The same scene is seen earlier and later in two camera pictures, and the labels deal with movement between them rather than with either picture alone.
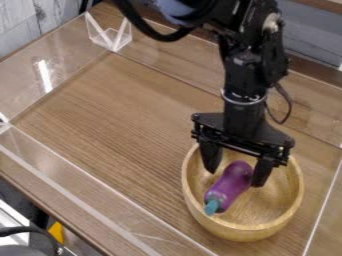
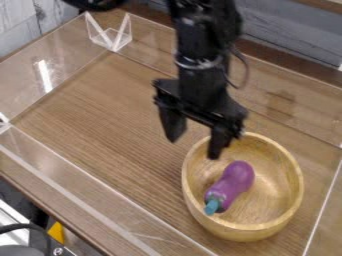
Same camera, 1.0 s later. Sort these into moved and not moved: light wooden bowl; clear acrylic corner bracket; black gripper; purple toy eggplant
Moved: black gripper
Not moved: clear acrylic corner bracket; light wooden bowl; purple toy eggplant
